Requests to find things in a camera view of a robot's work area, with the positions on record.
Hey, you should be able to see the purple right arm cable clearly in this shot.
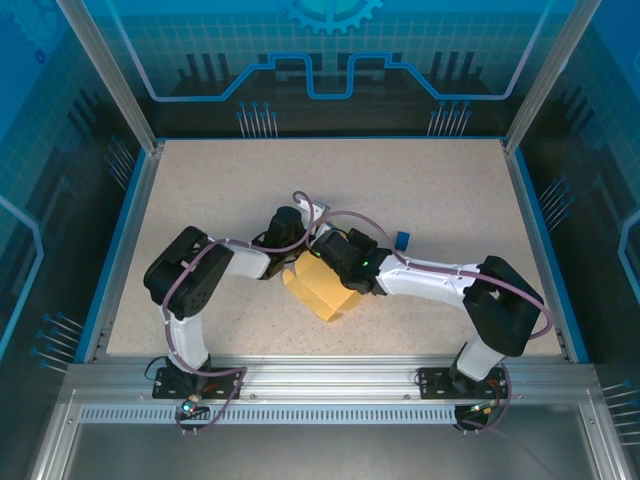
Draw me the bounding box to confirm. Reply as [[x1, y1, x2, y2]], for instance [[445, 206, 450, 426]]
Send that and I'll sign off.
[[312, 209, 554, 436]]

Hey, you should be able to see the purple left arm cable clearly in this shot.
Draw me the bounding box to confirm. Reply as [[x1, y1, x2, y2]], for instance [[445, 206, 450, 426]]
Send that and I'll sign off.
[[162, 189, 321, 436]]

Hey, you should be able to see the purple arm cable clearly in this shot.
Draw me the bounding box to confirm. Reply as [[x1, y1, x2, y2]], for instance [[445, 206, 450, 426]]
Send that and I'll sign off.
[[312, 209, 554, 436], [162, 189, 321, 436]]

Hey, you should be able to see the slotted grey cable duct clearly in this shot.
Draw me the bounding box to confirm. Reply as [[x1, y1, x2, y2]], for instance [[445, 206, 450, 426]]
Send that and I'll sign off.
[[77, 404, 469, 426]]

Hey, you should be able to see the aluminium frame post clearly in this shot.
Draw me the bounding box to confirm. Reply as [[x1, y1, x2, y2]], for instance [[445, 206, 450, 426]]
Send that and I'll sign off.
[[54, 0, 169, 154], [502, 0, 599, 156]]

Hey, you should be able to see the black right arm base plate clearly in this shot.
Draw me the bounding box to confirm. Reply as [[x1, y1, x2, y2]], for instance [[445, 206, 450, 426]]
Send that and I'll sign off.
[[417, 367, 516, 401]]

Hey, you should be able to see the grey metal base tray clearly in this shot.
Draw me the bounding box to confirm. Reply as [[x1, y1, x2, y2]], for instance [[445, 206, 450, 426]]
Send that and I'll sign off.
[[29, 389, 626, 480]]

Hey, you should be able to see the long aluminium frame rail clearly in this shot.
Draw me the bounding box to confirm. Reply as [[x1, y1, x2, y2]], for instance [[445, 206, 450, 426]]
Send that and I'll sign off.
[[64, 354, 601, 404]]

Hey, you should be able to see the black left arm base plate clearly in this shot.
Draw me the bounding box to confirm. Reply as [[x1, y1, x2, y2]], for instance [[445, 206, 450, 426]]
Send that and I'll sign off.
[[152, 366, 247, 401]]

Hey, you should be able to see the blue table edging strip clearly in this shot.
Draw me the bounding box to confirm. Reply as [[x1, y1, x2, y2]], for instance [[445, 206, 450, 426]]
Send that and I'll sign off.
[[514, 149, 591, 364], [74, 149, 151, 364]]

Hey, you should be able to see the yellow paper box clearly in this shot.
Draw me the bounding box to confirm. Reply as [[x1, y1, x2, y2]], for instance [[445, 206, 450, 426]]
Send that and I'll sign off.
[[282, 249, 364, 324]]

